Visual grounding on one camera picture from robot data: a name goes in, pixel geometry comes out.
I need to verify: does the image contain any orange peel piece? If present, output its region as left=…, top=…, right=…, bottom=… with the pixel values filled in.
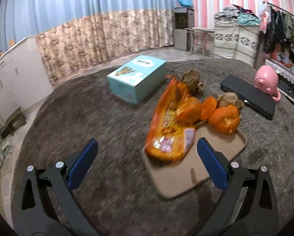
left=200, top=96, right=217, bottom=121
left=208, top=105, right=240, bottom=134

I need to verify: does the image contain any orange snack wrapper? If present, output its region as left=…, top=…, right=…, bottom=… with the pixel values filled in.
left=145, top=78, right=195, bottom=162

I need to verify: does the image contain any cardboard scrap on floor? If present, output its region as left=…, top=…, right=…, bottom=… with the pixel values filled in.
left=0, top=107, right=26, bottom=139

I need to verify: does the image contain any black rectangular case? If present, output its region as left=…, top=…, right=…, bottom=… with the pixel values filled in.
left=220, top=75, right=276, bottom=120

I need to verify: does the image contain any brown crumpled husk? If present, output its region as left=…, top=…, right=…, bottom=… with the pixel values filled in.
left=182, top=69, right=205, bottom=93
left=217, top=92, right=244, bottom=111

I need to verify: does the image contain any white cabinet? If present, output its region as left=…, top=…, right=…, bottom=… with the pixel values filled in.
left=0, top=36, right=53, bottom=128

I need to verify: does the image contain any low lace covered bench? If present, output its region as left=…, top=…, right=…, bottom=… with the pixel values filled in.
left=265, top=59, right=294, bottom=102

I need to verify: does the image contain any pink pig mug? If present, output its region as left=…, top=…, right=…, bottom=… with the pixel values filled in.
left=253, top=65, right=281, bottom=103

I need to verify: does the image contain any light blue carton box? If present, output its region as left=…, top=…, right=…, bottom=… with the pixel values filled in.
left=107, top=55, right=167, bottom=104

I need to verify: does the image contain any patterned cloth covered cabinet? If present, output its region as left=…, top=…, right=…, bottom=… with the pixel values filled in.
left=214, top=19, right=258, bottom=67

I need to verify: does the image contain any small metal stool table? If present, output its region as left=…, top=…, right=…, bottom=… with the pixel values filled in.
left=185, top=27, right=215, bottom=56

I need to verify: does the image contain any clothes rack with garments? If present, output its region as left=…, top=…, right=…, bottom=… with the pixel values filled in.
left=254, top=1, right=294, bottom=74

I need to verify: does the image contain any blue floral curtain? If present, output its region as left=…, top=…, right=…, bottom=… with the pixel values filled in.
left=0, top=0, right=175, bottom=84

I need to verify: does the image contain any pile of folded clothes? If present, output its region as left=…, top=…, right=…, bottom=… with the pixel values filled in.
left=214, top=4, right=261, bottom=26

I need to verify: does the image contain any grey water dispenser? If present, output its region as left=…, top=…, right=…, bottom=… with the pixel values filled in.
left=173, top=7, right=194, bottom=51

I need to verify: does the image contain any blue covered water bottle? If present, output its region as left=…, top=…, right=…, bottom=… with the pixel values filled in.
left=177, top=0, right=193, bottom=8

